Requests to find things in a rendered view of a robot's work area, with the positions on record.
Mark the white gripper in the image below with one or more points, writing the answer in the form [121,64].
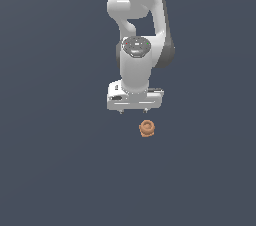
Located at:
[133,100]

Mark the small orange-brown round object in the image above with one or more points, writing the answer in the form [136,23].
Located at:
[146,128]

